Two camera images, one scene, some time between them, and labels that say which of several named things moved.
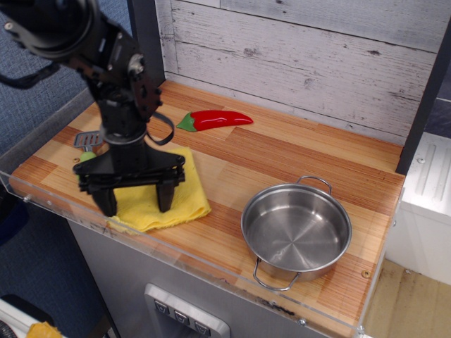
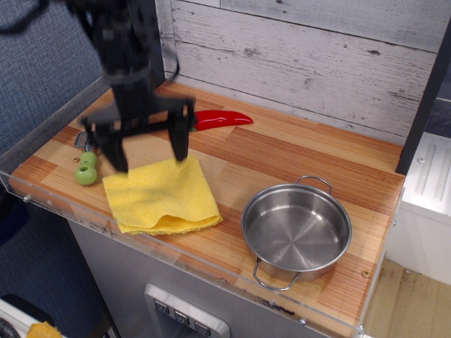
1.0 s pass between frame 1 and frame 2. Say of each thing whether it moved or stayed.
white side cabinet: stayed
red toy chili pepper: stayed
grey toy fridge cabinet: stayed
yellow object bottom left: stayed
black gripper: moved
